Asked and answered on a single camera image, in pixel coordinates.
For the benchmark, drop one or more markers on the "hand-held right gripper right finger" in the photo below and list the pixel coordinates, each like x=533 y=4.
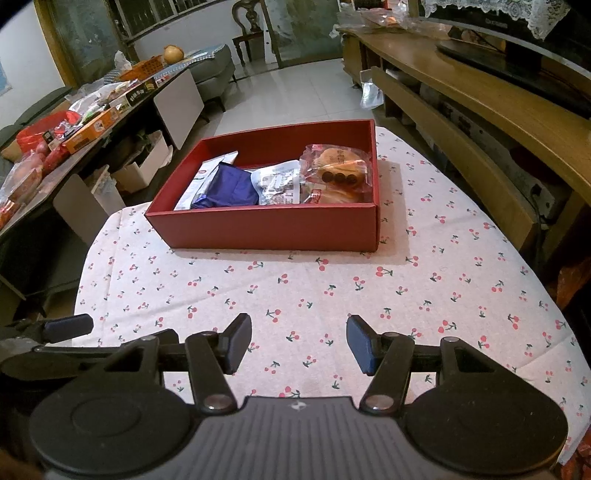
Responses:
x=362 y=344

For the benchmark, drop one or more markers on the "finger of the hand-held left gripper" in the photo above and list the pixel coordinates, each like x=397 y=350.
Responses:
x=69 y=328
x=83 y=354

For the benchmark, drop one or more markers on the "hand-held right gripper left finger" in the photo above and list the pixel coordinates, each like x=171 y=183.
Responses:
x=238 y=344

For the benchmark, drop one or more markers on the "red cardboard box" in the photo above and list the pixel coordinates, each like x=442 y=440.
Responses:
x=268 y=228

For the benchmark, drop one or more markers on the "blue snack packet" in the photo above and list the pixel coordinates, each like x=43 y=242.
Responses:
x=226 y=187

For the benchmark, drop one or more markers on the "silver packet with pink sausage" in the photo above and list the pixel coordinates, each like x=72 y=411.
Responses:
x=277 y=184

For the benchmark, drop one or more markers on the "orange cake packet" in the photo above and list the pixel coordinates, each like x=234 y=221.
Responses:
x=337 y=170

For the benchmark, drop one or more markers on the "cherry print tablecloth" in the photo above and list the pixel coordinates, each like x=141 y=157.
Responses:
x=323 y=295

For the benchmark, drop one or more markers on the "white storage box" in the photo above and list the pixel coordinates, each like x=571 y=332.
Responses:
x=108 y=191
x=147 y=166

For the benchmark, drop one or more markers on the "bag of red fruit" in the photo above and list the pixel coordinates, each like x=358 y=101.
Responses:
x=25 y=180

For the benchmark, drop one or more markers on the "red plastic bag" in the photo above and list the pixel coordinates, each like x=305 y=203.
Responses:
x=44 y=131

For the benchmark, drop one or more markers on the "flat orange box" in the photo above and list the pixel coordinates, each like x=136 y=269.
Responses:
x=90 y=129

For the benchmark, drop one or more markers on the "orange plastic bag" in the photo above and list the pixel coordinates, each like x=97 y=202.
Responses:
x=575 y=288

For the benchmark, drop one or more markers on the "white power strip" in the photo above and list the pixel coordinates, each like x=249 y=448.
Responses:
x=542 y=203

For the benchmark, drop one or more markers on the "black yellow box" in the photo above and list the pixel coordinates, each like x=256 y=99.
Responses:
x=141 y=92

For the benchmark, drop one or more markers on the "grey side table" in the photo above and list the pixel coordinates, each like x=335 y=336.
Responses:
x=180 y=97

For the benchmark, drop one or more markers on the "clear plastic bag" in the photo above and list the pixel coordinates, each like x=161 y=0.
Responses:
x=372 y=90

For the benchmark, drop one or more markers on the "wooden television cabinet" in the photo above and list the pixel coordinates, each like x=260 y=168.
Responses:
x=485 y=106

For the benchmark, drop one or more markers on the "orange basket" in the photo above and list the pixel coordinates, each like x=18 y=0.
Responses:
x=143 y=69

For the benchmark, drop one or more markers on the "grey sofa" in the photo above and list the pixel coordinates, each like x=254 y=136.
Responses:
x=214 y=74

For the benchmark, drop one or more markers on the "yellow pomelo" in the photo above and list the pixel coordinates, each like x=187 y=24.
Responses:
x=174 y=54

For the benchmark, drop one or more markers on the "dark wooden chair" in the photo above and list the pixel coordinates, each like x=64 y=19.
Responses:
x=249 y=34

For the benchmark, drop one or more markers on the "pile of plastic bags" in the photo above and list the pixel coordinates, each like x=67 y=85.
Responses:
x=392 y=23

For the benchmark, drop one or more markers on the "black television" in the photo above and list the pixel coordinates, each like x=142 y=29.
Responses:
x=531 y=64

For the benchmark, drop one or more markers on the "white lace cloth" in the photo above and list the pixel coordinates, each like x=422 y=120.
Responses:
x=485 y=11

